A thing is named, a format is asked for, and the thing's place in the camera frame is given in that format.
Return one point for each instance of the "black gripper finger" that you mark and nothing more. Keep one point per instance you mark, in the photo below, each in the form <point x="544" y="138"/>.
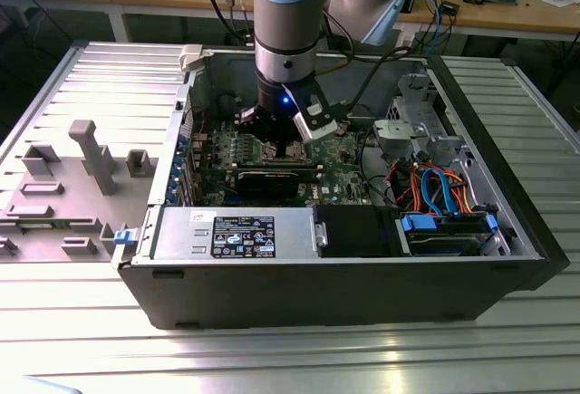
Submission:
<point x="249" y="118"/>

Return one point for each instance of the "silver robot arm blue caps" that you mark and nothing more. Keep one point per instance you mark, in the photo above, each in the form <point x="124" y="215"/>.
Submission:
<point x="281" y="27"/>

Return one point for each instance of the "black RAM slot row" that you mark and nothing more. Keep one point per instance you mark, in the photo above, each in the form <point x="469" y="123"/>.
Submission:
<point x="308" y="166"/>

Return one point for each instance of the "blue expansion slot clip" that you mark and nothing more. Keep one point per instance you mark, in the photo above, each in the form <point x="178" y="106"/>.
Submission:
<point x="182" y="141"/>
<point x="171" y="192"/>
<point x="177" y="170"/>

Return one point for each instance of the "black graphics card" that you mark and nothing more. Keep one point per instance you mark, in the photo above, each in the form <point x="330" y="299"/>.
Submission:
<point x="267" y="183"/>

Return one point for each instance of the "pale grey case latch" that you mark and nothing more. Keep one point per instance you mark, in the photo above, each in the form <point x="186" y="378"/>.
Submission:
<point x="190" y="56"/>

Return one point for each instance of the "green motherboard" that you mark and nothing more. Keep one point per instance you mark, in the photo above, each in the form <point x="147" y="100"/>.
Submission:
<point x="344" y="176"/>

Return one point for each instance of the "black printed label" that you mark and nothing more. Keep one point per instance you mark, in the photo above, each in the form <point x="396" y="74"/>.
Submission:
<point x="244" y="237"/>

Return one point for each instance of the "silver metal drive cage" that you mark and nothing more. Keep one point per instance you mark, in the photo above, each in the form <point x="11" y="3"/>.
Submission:
<point x="399" y="133"/>

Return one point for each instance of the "silver power supply unit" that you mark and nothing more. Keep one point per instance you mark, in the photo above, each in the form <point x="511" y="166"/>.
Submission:
<point x="181" y="235"/>

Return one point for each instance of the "blue case latch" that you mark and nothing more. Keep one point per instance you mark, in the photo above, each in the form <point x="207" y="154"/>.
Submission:
<point x="124" y="237"/>

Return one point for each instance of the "black open PC case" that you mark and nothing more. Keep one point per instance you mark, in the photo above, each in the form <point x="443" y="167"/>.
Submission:
<point x="272" y="294"/>

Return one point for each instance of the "grey plastic parts rack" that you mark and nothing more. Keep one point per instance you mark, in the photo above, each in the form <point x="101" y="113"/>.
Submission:
<point x="68" y="195"/>

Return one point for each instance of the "small black adapter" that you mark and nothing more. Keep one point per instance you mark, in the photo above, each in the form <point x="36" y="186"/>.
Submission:
<point x="451" y="8"/>

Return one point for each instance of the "hard disk in blue carrier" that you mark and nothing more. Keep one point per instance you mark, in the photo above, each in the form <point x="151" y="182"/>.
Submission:
<point x="448" y="240"/>

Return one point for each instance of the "green RAM stick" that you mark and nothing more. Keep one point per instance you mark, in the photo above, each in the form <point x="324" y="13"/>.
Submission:
<point x="38" y="227"/>

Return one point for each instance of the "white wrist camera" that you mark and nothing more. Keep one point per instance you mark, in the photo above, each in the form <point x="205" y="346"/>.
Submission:
<point x="317" y="127"/>

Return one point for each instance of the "small silver metal bracket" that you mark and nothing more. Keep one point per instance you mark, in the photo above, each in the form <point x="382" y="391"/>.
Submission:
<point x="321" y="235"/>

